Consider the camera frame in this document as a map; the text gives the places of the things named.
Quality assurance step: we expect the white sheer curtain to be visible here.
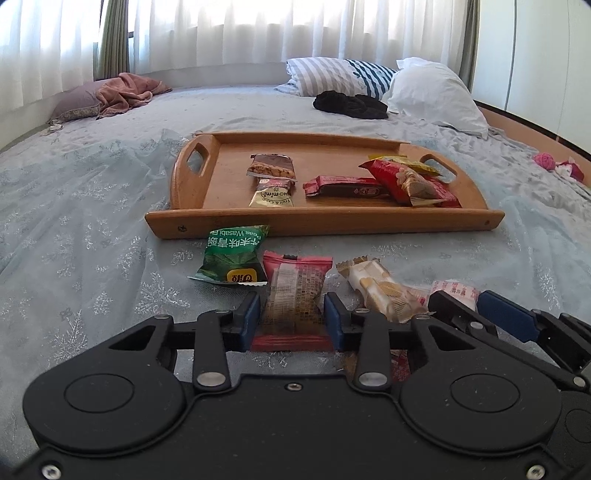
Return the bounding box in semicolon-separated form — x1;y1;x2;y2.
0;0;472;100

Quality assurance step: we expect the plain red snack packet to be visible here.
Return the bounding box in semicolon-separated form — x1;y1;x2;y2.
429;180;462;208

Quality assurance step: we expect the white red cracker packet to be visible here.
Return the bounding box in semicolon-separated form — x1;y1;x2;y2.
335;257;430;324

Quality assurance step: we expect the pink white small bundle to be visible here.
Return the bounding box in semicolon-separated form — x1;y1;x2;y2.
556;157;588;182

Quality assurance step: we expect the white pillow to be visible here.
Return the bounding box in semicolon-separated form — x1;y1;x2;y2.
382;57;489;139

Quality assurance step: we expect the yellow snack packet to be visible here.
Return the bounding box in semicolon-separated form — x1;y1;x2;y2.
368;154;443;176

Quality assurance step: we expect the purple pillow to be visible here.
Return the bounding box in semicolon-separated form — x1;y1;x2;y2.
47;80;105;124

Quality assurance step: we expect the wooden tray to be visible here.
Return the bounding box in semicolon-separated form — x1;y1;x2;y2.
144;131;506;240

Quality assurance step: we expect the striped pillow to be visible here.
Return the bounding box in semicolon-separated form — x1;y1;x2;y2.
274;56;398;100

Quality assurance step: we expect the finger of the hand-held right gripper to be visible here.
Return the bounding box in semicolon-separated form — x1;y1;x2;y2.
475;291;591;370
428;291;588;392

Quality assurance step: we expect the olive curtain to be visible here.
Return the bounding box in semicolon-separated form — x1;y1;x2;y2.
95;0;136;80
458;0;481;90

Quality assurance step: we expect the red chocolate bar wrapper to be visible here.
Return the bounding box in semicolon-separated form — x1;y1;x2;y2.
302;175;391;200

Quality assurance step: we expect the light blue bed sheet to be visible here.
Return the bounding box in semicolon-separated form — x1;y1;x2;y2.
0;83;591;222

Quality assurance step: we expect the gold maroon candy packet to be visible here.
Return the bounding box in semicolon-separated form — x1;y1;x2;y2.
249;178;296;208

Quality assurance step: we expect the black crumpled cloth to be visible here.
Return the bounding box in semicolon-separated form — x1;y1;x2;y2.
313;90;389;120

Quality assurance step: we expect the red gold patterned packet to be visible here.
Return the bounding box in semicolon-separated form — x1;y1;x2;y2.
370;159;446;207

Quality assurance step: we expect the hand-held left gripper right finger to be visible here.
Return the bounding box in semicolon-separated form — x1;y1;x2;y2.
323;293;481;393

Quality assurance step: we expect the wooden headboard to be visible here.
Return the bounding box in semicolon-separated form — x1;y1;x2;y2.
475;99;591;162

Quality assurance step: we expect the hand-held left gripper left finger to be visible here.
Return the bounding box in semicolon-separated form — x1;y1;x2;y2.
108;291;262;393

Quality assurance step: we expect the green pea snack packet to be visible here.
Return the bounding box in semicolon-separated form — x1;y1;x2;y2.
188;224;271;288

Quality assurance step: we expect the pink crumpled cloth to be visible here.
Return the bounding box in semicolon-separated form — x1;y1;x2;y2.
95;72;172;120

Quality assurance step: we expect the pink cake packet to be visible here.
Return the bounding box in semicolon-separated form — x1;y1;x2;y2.
252;251;334;352

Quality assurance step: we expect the brown seed snack packet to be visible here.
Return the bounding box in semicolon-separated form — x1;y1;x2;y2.
248;154;296;180

